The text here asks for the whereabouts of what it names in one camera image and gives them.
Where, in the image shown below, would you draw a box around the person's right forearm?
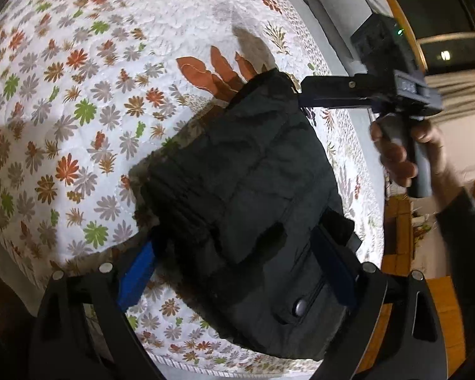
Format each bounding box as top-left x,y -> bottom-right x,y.
431,174 -> 475,325

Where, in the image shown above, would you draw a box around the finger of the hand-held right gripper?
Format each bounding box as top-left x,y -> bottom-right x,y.
299,96 -> 375,111
300,73 -> 377,98

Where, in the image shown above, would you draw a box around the person's right hand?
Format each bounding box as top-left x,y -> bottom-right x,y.
370,120 -> 459,210

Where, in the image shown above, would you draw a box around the beige curtain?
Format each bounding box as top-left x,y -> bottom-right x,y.
423,72 -> 475,183

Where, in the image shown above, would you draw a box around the wooden framed window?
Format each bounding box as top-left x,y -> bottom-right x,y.
374,0 -> 475,76

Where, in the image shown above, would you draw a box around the floral quilted bedspread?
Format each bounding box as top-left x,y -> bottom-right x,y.
0,0 -> 389,367

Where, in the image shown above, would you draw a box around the black padded pants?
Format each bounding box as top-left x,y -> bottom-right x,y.
129,69 -> 361,361

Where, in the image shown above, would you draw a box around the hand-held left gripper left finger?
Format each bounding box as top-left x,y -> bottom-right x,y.
28,241 -> 161,380

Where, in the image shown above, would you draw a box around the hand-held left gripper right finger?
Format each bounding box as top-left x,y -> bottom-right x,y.
313,225 -> 449,380

